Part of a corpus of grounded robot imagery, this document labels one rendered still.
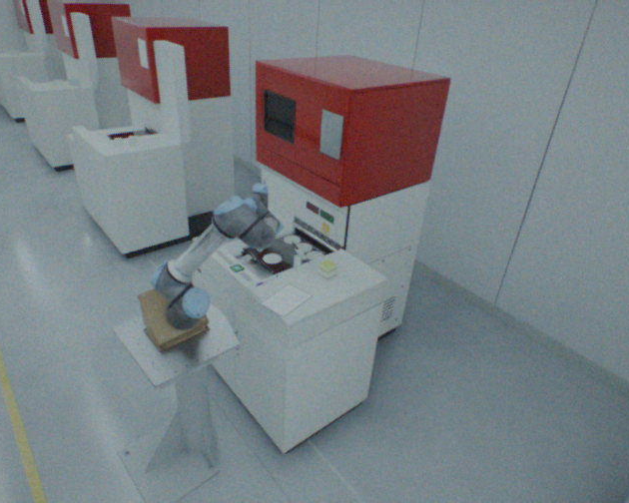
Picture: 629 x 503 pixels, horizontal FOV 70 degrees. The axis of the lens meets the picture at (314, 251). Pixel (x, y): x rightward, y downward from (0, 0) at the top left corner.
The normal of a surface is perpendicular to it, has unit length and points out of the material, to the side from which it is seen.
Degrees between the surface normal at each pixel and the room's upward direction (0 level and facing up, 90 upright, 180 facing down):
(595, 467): 0
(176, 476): 0
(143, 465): 0
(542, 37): 90
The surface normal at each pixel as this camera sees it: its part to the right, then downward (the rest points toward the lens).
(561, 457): 0.06, -0.85
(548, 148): -0.78, 0.29
